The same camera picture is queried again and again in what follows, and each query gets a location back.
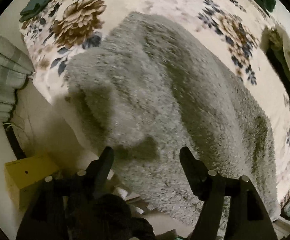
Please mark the yellow cardboard box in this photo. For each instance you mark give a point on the yellow cardboard box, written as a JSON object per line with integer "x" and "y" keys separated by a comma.
{"x": 24, "y": 177}

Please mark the floral bed sheet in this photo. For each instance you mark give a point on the floral bed sheet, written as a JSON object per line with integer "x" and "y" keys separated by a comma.
{"x": 231, "y": 29}

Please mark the green curtain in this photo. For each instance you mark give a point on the green curtain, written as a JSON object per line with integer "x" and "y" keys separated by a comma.
{"x": 15, "y": 67}

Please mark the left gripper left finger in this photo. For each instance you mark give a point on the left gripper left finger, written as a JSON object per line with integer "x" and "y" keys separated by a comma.
{"x": 98, "y": 170}

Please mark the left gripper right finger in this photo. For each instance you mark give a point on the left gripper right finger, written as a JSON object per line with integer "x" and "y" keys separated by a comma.
{"x": 204, "y": 183}

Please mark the grey fluffy pants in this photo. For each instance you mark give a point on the grey fluffy pants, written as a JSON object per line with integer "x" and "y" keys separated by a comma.
{"x": 151, "y": 88}

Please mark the dark folded clothes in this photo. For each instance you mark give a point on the dark folded clothes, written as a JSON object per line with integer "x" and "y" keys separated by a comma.
{"x": 272, "y": 45}

